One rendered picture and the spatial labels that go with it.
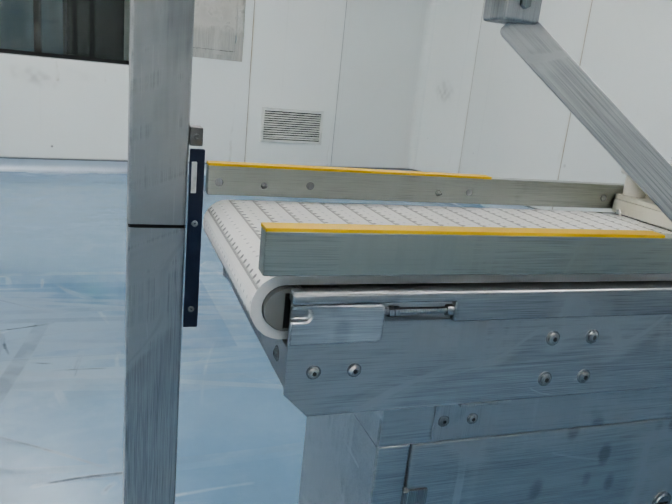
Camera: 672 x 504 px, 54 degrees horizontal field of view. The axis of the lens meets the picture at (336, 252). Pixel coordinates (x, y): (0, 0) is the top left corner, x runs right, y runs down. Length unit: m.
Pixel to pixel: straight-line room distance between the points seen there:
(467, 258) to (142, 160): 0.36
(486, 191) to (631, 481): 0.36
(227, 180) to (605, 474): 0.50
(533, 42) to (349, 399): 0.29
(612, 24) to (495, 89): 1.18
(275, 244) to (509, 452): 0.35
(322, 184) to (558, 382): 0.32
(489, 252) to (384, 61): 5.87
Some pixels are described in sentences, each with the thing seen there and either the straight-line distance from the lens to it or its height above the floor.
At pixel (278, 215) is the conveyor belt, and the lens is 0.65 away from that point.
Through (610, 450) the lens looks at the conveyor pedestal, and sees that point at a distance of 0.76.
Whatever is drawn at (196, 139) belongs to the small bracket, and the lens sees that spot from 0.70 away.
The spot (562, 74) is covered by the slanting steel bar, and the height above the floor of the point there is 0.97.
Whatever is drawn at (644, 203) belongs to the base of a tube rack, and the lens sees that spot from 0.89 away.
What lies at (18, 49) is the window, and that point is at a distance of 5.47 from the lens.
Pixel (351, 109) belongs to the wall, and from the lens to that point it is 6.21.
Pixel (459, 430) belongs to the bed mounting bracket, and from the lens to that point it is 0.62.
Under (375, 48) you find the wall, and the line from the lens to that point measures 6.30.
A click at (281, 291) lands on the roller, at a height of 0.81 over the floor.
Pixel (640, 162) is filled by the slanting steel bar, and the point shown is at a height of 0.92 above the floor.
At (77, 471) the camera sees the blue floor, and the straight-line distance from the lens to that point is 1.72.
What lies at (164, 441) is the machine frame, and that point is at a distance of 0.82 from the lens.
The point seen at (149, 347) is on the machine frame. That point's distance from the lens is 0.77.
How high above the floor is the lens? 0.96
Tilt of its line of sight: 15 degrees down
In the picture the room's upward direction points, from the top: 6 degrees clockwise
